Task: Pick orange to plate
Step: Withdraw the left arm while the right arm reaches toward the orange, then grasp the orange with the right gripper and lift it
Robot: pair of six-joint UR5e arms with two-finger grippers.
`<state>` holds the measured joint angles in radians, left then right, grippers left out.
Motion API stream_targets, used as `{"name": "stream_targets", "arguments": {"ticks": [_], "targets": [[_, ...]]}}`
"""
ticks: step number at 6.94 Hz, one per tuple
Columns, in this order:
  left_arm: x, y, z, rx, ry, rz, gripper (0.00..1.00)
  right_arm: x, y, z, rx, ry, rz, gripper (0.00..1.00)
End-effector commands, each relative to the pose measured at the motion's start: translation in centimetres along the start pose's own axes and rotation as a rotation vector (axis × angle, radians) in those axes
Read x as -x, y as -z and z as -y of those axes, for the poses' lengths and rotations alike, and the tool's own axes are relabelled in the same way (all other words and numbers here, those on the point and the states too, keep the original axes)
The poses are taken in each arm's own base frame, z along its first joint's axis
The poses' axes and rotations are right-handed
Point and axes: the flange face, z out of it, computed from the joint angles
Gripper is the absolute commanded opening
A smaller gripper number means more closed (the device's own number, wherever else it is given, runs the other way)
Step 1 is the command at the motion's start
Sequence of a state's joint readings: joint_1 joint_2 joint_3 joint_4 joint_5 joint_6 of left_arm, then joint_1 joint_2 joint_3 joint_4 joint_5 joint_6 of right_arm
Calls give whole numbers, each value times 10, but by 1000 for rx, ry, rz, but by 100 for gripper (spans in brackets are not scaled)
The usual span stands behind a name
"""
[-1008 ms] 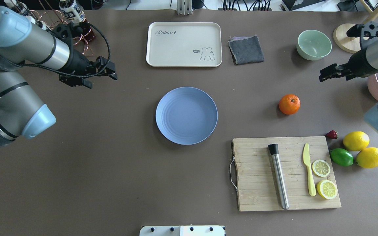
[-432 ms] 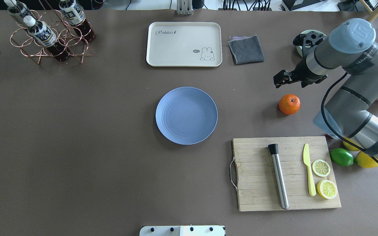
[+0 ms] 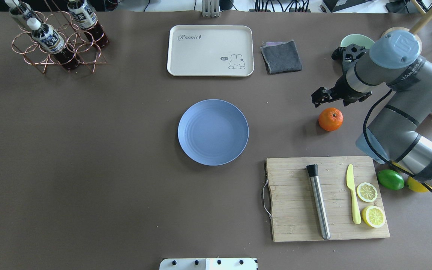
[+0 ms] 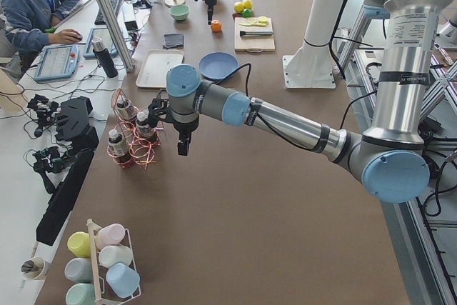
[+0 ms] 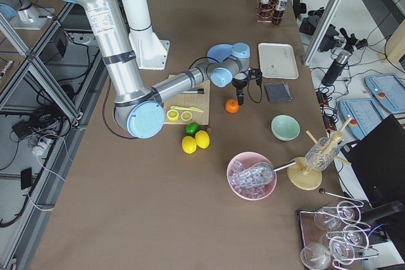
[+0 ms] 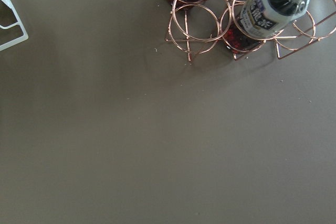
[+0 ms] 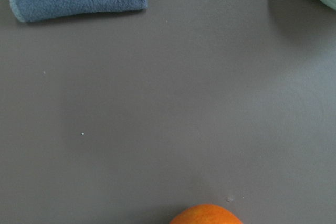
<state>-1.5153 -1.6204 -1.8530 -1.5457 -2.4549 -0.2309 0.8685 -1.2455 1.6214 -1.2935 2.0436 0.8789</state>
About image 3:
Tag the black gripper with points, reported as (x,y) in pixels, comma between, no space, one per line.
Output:
(341,89)

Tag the orange fruit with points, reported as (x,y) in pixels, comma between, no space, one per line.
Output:
(330,119)

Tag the blue round plate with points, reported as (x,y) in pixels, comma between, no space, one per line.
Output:
(213,132)

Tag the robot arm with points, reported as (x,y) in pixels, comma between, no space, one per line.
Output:
(391,136)

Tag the grey folded cloth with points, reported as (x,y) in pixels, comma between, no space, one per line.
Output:
(281,57)

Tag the green bowl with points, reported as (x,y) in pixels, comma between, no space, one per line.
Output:
(357,39)

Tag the steel muddler black tip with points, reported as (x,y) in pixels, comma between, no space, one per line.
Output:
(312,171)

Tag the yellow plastic knife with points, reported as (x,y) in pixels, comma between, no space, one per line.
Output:
(356,217)

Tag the green lime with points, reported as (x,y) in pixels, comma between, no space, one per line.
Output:
(390,179)

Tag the lemon half beside knife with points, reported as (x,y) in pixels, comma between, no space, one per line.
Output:
(367,192)

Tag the cream rabbit tray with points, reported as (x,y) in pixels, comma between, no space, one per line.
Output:
(210,51)

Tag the wooden cutting board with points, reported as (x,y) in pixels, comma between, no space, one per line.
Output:
(292,206)

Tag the yellow lemon outer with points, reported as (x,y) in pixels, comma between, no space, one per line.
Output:
(415,186)

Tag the lemon half near board edge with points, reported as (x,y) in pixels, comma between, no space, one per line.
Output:
(373,216)

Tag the wooden cup stand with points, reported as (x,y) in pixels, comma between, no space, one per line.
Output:
(425,12)

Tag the tea bottle middle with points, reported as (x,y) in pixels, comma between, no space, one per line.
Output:
(87,21)

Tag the tea bottle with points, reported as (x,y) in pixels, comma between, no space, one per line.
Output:
(87,21)
(21,12)
(51,42)

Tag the tea bottle front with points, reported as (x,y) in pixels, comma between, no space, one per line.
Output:
(51,42)

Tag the tea bottle back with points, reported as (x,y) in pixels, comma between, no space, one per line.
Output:
(21,12)

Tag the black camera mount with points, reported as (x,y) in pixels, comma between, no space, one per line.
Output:
(348,54)

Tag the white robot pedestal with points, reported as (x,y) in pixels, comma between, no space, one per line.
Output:
(209,264)

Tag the copper wire bottle rack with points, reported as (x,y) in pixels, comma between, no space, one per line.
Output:
(62,21)

